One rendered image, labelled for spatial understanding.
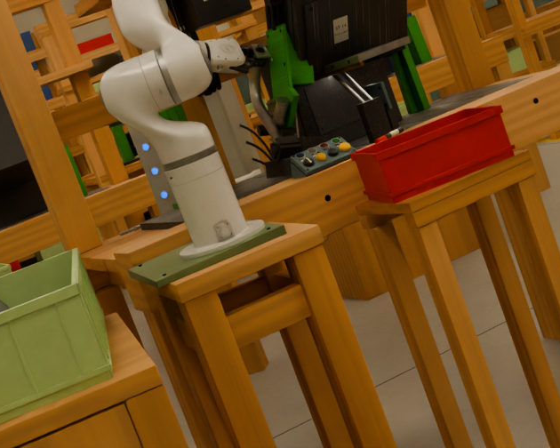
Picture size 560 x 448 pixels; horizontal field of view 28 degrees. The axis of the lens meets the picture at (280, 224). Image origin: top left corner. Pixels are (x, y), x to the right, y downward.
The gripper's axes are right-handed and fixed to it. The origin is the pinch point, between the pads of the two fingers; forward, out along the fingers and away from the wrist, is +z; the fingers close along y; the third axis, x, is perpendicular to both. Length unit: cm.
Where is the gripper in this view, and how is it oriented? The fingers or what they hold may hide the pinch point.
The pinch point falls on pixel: (256, 57)
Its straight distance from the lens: 306.7
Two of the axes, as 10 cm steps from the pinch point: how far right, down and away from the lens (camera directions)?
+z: 9.0, -0.5, 4.3
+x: -2.7, 7.1, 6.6
